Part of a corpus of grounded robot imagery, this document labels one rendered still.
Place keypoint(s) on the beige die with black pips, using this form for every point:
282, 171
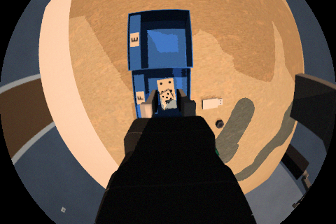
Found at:
166, 96

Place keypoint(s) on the blue rack of bins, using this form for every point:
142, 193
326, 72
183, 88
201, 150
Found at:
163, 39

